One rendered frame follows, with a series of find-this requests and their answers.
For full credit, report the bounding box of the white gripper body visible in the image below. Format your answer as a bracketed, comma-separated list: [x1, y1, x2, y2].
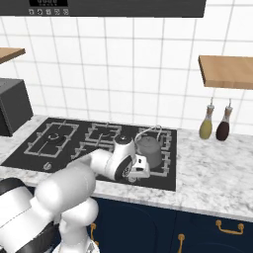
[129, 162, 152, 182]

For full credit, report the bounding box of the grey kettle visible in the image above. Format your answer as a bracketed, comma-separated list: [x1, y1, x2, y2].
[134, 125, 165, 170]

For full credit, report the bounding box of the navy cupboard door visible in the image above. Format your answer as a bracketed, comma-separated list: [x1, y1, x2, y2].
[88, 197, 178, 253]

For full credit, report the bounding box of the yellow oil bottle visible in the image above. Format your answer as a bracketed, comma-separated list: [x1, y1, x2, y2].
[199, 103, 216, 140]

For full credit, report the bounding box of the dark brown sauce bottle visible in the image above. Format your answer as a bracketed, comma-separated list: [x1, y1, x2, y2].
[215, 104, 234, 142]

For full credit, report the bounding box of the navy cupboard front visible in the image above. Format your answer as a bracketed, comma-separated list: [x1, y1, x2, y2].
[171, 210, 253, 253]

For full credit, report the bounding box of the black gas hob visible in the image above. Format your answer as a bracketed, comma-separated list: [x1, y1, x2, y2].
[1, 117, 178, 193]

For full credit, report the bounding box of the black box appliance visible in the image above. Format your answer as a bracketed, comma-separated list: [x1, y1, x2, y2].
[0, 77, 35, 137]

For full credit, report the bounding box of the black extractor hood with display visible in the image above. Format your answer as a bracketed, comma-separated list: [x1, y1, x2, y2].
[0, 0, 208, 19]

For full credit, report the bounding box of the gold cupboard handle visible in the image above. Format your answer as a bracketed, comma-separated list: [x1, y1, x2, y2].
[90, 222, 100, 247]
[177, 233, 186, 253]

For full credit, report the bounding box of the gold drawer handle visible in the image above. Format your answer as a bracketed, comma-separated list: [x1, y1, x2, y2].
[214, 219, 245, 236]

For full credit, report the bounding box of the wooden wall shelf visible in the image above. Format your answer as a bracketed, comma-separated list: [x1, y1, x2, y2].
[198, 54, 253, 91]
[0, 46, 27, 65]

